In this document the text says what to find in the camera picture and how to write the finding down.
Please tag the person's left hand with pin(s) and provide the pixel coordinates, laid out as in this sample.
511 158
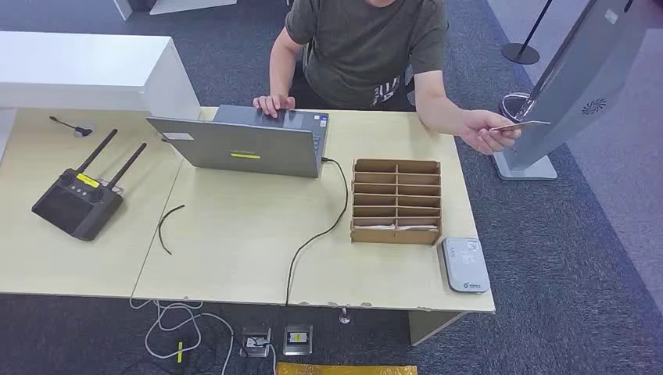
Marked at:
484 132

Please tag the person's right hand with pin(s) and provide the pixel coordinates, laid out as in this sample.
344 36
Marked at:
274 103

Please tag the ID card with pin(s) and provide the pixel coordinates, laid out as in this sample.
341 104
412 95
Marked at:
526 124

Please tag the white room key card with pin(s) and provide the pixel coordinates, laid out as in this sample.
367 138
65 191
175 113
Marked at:
418 227
375 227

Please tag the person's right forearm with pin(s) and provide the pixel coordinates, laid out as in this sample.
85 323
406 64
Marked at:
282 72

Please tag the person's left forearm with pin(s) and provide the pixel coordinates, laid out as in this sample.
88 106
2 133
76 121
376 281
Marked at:
435 106

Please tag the person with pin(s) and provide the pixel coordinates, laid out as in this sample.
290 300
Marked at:
362 46

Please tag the grey white card reader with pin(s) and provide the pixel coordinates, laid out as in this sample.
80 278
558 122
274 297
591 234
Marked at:
466 266

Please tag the wooden card organizer box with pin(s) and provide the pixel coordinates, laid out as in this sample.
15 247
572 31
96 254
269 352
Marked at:
396 235

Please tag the chrome stanchion base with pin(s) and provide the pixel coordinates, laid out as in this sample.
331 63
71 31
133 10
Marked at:
513 106

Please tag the grey laptop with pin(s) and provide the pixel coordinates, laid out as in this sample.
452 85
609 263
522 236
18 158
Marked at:
243 147

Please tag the black stanchion pole with base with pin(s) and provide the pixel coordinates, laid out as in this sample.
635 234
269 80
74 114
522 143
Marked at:
519 53

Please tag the grey kiosk stand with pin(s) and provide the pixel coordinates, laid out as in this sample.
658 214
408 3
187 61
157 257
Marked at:
580 77

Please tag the white furniture base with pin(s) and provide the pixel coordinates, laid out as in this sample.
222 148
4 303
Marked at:
176 5

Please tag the black gooseneck desk microphone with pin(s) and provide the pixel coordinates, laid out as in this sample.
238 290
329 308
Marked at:
80 130

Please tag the white counter block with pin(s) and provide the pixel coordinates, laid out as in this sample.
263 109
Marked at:
77 67

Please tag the desk leg panel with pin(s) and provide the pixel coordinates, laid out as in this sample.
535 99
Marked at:
427 326

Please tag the metal desk foot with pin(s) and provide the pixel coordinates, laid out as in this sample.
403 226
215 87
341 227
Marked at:
344 317

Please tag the black remote controller with antennas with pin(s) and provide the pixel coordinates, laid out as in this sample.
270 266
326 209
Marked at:
75 207

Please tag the floor socket box yellow label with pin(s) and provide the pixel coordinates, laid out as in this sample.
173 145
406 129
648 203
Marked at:
298 340

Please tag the floor socket box with plug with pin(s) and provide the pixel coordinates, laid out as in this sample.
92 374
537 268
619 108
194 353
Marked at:
256 341

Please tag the yellow plastic bag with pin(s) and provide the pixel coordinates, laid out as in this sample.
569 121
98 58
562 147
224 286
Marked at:
347 369

